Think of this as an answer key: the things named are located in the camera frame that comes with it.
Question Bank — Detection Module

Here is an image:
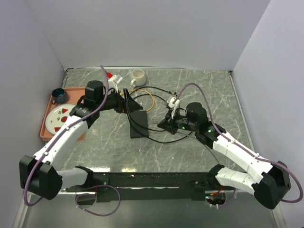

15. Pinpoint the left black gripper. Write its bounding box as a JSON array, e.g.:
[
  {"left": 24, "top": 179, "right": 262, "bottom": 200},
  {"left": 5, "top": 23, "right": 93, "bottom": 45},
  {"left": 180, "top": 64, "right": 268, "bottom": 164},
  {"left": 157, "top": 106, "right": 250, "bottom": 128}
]
[{"left": 96, "top": 88, "right": 143, "bottom": 114}]

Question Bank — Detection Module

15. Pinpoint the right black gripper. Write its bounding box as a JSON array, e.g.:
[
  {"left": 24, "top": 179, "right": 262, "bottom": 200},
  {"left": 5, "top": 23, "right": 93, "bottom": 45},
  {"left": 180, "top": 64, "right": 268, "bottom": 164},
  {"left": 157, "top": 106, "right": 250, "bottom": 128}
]
[{"left": 158, "top": 107, "right": 198, "bottom": 135}]

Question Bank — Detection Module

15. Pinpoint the black cable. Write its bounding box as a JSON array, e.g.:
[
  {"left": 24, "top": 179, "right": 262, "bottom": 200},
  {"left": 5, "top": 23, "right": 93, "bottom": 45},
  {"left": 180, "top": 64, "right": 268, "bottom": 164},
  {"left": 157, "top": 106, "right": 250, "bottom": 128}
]
[{"left": 125, "top": 86, "right": 197, "bottom": 144}]

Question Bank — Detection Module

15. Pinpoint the black network switch box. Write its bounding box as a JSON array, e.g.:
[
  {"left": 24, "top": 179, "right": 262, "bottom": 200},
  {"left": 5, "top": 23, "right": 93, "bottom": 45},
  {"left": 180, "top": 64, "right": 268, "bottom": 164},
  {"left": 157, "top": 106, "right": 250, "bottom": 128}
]
[{"left": 129, "top": 111, "right": 149, "bottom": 139}]

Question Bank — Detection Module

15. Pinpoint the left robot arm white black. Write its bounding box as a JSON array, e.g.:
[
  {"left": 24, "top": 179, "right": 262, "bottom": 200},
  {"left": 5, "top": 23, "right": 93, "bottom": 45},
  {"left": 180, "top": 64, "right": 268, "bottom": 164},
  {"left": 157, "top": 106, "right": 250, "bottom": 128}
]
[{"left": 19, "top": 80, "right": 143, "bottom": 200}]

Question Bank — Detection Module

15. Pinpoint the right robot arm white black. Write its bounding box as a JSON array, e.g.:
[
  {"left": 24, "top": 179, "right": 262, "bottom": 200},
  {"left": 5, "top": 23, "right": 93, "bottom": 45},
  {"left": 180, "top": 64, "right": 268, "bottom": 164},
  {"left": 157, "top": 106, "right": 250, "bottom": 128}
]
[{"left": 158, "top": 98, "right": 291, "bottom": 209}]

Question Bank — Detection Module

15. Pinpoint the white ceramic mug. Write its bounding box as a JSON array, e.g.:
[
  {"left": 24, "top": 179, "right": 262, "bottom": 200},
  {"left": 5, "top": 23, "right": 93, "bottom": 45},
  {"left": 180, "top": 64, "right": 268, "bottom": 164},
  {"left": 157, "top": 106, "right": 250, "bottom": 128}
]
[{"left": 130, "top": 69, "right": 146, "bottom": 88}]

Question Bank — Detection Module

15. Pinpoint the pink tray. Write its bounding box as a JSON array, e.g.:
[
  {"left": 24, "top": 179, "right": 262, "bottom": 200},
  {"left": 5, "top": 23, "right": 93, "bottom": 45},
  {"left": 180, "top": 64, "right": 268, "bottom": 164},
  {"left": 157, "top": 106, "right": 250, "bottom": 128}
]
[{"left": 40, "top": 87, "right": 85, "bottom": 142}]

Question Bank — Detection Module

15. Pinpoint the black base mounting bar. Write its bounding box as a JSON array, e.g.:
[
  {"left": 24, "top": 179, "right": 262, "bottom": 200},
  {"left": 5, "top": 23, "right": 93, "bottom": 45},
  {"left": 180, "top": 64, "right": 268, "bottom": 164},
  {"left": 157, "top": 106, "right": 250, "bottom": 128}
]
[{"left": 66, "top": 172, "right": 221, "bottom": 202}]

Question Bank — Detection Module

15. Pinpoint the dark blue cup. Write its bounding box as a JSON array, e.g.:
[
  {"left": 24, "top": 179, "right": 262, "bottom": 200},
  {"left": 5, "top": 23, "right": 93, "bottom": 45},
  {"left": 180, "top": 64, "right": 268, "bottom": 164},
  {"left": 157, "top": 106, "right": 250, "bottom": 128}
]
[{"left": 51, "top": 88, "right": 69, "bottom": 105}]

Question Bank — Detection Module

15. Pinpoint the white watermelon pattern plate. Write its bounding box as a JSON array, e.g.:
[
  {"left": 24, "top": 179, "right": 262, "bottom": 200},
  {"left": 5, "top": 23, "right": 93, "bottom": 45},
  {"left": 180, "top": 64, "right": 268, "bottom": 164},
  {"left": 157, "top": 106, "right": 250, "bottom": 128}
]
[{"left": 45, "top": 104, "right": 75, "bottom": 135}]

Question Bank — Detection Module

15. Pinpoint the yellow ethernet cable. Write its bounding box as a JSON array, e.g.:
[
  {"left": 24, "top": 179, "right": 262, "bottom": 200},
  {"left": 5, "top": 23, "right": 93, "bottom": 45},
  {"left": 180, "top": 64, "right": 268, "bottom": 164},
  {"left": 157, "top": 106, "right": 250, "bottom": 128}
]
[{"left": 119, "top": 89, "right": 156, "bottom": 113}]

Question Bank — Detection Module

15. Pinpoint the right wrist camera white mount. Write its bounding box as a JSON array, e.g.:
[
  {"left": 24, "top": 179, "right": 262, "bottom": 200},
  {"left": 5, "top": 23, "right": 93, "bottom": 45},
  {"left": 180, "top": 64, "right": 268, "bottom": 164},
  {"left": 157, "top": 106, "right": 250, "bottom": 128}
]
[{"left": 166, "top": 96, "right": 180, "bottom": 119}]

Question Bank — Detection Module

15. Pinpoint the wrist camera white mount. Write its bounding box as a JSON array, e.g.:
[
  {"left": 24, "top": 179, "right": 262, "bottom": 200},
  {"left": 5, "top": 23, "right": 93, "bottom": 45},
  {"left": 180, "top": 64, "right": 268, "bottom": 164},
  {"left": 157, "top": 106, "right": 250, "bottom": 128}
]
[
  {"left": 107, "top": 72, "right": 123, "bottom": 92},
  {"left": 166, "top": 96, "right": 180, "bottom": 119}
]

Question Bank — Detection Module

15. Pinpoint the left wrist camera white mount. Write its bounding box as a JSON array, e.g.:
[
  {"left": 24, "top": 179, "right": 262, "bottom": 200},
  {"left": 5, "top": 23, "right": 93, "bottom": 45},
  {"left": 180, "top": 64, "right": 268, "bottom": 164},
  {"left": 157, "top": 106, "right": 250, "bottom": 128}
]
[{"left": 107, "top": 72, "right": 123, "bottom": 92}]

